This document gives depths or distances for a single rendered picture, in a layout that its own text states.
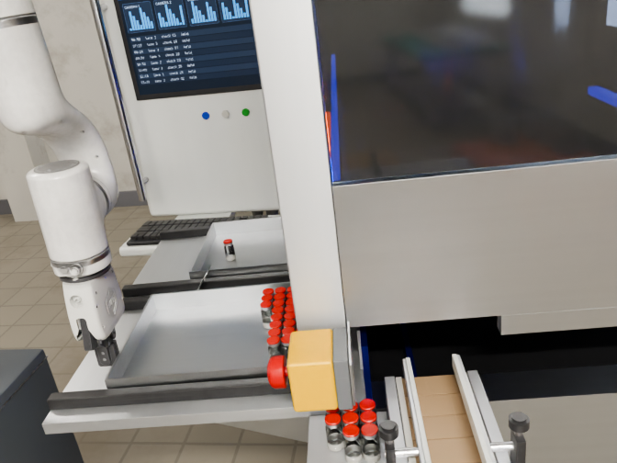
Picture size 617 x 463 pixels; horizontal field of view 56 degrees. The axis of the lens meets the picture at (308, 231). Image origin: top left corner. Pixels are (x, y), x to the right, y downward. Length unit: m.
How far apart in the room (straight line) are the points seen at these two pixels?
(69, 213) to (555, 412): 0.72
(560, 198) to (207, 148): 1.22
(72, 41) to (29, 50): 3.70
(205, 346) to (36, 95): 0.48
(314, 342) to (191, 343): 0.37
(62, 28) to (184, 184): 2.86
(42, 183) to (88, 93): 3.71
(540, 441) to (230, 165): 1.18
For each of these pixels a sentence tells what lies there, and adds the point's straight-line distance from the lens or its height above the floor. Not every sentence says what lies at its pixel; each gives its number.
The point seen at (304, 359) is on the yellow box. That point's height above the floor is 1.03.
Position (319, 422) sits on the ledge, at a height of 0.88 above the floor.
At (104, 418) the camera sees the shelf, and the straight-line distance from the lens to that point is 0.94.
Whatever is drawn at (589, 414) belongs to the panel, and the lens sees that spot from 0.92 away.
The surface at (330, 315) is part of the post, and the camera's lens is 0.75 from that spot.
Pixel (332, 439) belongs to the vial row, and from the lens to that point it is 0.78.
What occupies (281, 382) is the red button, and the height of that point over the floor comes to 0.99.
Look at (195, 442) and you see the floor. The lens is 2.20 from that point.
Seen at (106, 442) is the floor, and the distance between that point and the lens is 2.33.
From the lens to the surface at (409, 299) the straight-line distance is 0.75.
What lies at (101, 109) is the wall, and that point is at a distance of 4.54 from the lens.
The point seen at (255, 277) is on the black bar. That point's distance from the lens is 1.17.
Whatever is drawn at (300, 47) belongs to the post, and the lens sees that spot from 0.64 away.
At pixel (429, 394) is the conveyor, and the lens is 0.79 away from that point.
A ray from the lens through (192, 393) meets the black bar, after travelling 0.91.
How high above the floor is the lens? 1.43
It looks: 23 degrees down
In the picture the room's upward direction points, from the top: 7 degrees counter-clockwise
